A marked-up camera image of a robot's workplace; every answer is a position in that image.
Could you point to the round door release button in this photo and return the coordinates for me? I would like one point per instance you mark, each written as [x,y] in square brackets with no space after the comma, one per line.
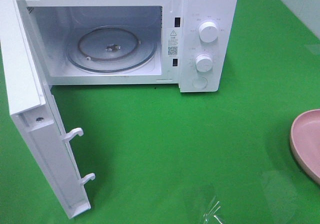
[199,83]

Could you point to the white microwave knob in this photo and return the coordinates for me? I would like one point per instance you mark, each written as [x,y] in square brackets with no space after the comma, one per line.
[203,63]
[208,31]

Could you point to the white microwave door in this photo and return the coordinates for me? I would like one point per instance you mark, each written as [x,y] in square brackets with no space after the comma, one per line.
[33,110]

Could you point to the pink round plate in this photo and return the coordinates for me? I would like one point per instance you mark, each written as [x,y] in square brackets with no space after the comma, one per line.
[304,142]

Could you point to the white microwave oven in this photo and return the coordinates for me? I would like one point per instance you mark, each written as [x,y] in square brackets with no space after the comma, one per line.
[54,23]

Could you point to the clear tape piece left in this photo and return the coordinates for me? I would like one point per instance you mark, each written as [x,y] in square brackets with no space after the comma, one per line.
[202,205]

